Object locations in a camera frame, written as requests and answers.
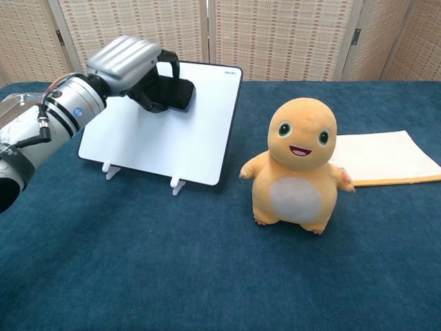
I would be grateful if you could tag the blue velvet tablecloth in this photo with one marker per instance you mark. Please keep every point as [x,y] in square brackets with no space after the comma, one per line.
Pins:
[220,258]

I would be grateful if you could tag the beige woven folding screen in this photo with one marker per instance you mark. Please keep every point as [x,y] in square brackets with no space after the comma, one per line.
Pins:
[275,34]

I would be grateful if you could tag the white plastic tablet stand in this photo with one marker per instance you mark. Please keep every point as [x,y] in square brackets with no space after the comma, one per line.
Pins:
[178,185]

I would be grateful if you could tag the orange plush dinosaur toy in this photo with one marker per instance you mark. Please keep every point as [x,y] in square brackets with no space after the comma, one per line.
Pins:
[298,172]

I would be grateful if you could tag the black and blue eraser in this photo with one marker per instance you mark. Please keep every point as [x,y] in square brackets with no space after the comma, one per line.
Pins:
[181,94]

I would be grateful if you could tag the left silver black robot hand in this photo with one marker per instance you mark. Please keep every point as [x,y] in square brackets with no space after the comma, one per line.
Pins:
[124,63]

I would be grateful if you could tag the yellow white paper notepad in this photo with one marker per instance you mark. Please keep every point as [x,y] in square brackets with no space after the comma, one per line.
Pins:
[382,155]

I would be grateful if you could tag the white whiteboard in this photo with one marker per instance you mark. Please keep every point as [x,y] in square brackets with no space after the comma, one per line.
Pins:
[172,138]

